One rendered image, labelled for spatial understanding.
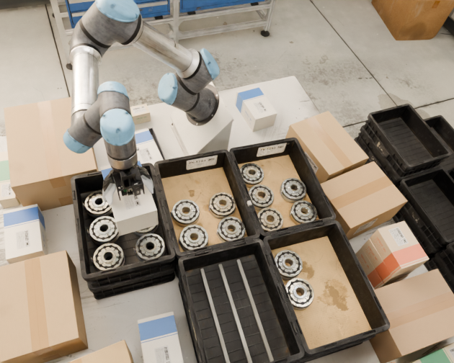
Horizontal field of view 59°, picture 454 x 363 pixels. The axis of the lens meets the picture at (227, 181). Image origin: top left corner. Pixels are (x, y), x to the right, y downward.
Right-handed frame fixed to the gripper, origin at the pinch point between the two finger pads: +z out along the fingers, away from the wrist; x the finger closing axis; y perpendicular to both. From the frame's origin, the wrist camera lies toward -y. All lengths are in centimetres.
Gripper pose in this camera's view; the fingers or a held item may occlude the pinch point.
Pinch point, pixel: (128, 192)
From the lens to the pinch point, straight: 125.1
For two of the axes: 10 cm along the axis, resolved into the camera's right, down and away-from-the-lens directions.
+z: -1.1, 5.5, 8.3
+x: 9.2, -2.6, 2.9
